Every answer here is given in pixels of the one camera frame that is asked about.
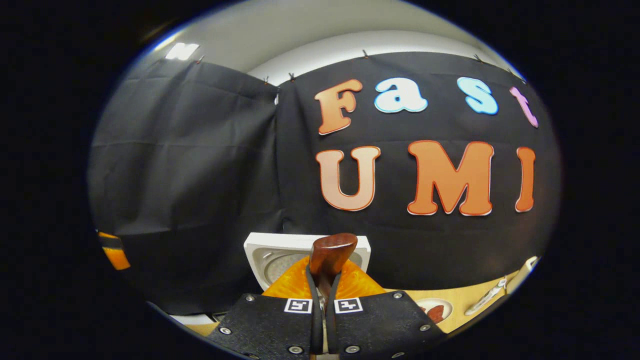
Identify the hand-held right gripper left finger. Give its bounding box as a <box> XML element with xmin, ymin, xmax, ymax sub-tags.
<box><xmin>207</xmin><ymin>256</ymin><xmax>325</xmax><ymax>358</ymax></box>

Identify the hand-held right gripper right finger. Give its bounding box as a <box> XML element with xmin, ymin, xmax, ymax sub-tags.
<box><xmin>325</xmin><ymin>256</ymin><xmax>444</xmax><ymax>358</ymax></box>

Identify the white rice cooker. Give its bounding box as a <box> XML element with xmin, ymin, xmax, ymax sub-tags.
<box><xmin>169</xmin><ymin>232</ymin><xmax>372</xmax><ymax>326</ymax></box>

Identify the brown wooden spoon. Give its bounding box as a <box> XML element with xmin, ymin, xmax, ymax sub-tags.
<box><xmin>308</xmin><ymin>232</ymin><xmax>359</xmax><ymax>301</ymax></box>

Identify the white round plate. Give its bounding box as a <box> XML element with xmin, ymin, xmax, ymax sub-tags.
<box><xmin>417</xmin><ymin>298</ymin><xmax>454</xmax><ymax>325</ymax></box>

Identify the white drink bottle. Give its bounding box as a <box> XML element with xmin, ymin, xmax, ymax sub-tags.
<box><xmin>465</xmin><ymin>277</ymin><xmax>508</xmax><ymax>317</ymax></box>

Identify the black backdrop cloth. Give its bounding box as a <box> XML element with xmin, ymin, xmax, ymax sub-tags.
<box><xmin>87</xmin><ymin>50</ymin><xmax>563</xmax><ymax>316</ymax></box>

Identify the ceiling light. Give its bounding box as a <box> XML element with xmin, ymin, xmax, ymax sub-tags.
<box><xmin>165</xmin><ymin>42</ymin><xmax>200</xmax><ymax>62</ymax></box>

